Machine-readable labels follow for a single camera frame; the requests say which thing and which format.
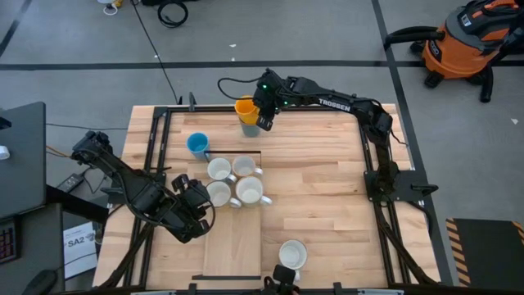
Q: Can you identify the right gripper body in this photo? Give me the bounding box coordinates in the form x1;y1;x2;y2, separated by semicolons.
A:
252;68;287;114

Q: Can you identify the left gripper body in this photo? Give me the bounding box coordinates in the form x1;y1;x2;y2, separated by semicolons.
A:
165;188;215;245

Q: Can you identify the grey mug white interior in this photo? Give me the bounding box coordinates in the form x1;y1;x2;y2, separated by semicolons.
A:
206;180;242;209

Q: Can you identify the yellow faceted mug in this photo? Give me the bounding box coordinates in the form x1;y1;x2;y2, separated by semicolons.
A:
234;95;262;126

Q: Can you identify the white crackle pattern mug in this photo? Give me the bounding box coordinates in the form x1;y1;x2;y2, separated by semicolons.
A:
206;157;238;184

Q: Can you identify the blue faceted mug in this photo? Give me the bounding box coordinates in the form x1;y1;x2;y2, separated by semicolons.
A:
186;132;211;162

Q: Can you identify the beige mug white interior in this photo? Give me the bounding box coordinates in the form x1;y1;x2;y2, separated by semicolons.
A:
232;155;264;178

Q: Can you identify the pale green mug white handle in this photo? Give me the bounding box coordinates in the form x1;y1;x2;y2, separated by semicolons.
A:
235;175;273;207

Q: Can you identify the red mug white handle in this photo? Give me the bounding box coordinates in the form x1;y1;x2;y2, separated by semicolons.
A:
278;239;309;283

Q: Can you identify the black power adapter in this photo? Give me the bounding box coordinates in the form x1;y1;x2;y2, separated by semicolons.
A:
56;172;85;193

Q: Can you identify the white printed paper sheet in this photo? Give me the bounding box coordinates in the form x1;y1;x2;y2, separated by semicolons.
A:
62;220;99;280

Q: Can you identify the black desk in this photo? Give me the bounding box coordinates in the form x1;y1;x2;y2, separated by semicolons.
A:
0;101;47;220

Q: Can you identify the black chair armrest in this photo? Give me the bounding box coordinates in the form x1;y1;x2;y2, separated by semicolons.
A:
22;269;58;295

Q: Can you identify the keyboard with coloured keys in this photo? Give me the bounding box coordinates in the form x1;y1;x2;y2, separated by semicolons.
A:
0;219;20;266

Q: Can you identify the orange shop vacuum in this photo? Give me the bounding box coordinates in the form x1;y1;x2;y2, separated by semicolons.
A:
383;0;524;103

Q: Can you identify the black hazard striped mat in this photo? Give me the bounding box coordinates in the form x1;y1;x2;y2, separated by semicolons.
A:
445;217;524;288

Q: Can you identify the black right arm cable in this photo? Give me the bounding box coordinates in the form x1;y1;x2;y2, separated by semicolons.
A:
216;76;263;102

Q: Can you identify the black table-level camera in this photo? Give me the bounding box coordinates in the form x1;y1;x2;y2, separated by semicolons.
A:
261;264;302;295

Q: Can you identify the long black floor cable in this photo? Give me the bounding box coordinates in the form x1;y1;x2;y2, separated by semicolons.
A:
129;0;183;106

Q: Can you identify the coiled black cable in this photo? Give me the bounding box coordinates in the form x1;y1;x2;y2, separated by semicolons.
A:
157;0;190;29

